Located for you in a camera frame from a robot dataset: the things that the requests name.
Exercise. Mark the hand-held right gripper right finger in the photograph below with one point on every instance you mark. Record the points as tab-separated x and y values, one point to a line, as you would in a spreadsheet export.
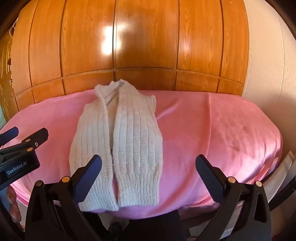
207	175

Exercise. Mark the person's left hand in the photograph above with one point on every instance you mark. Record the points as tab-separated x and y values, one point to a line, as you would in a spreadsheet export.
13	206

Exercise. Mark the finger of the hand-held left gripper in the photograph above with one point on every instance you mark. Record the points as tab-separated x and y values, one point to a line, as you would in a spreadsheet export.
38	138
9	135

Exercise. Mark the pink blanket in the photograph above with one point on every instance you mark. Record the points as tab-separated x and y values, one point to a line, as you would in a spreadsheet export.
208	129

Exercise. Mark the white knitted cardigan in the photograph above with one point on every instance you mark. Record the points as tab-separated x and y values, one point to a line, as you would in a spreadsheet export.
134	139

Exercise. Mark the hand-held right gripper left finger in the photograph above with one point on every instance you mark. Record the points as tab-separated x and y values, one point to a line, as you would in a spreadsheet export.
90	175

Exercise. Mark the wooden wardrobe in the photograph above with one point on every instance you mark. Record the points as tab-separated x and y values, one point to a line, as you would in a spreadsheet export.
143	41

